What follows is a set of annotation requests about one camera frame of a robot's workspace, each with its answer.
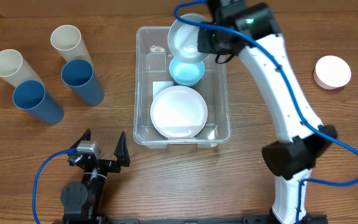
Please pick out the grey bowl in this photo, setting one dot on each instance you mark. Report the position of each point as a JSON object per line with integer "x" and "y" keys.
{"x": 183, "y": 42}

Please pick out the blue cup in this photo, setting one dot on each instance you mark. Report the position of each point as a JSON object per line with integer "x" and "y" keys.
{"x": 79, "y": 75}
{"x": 32, "y": 97}

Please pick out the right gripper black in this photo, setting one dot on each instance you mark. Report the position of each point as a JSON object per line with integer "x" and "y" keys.
{"x": 202, "y": 47}

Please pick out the pink bowl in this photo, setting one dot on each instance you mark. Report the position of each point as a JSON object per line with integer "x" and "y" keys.
{"x": 332, "y": 72}

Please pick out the clear plastic storage bin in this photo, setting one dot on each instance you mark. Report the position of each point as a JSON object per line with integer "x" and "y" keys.
{"x": 152, "y": 64}

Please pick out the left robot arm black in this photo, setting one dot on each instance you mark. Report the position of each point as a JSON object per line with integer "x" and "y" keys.
{"x": 81, "y": 200}

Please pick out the beige cup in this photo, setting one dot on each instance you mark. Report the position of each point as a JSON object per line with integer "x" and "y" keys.
{"x": 69, "y": 42}
{"x": 14, "y": 69}

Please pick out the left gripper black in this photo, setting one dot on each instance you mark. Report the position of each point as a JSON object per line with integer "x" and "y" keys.
{"x": 122, "y": 154}

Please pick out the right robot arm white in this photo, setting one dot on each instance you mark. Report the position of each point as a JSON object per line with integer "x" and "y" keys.
{"x": 253, "y": 34}

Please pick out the light blue bowl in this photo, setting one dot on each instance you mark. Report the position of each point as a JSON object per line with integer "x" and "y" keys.
{"x": 186, "y": 74}

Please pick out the pink plate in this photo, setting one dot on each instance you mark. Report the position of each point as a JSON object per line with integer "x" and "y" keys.
{"x": 179, "y": 112}

